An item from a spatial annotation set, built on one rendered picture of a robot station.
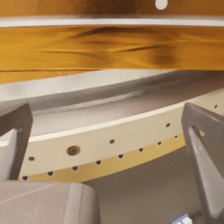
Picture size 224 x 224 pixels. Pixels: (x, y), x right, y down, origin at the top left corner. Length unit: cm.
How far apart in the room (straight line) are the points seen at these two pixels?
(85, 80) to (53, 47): 5
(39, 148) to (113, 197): 15
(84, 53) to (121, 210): 23
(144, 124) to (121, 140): 3
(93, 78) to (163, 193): 22
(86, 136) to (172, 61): 12
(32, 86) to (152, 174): 22
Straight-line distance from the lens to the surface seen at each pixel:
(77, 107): 25
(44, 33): 22
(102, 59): 22
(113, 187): 31
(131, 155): 30
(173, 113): 24
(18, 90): 22
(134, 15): 21
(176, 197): 38
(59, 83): 22
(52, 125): 22
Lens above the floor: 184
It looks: 36 degrees down
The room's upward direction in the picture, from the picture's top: straight up
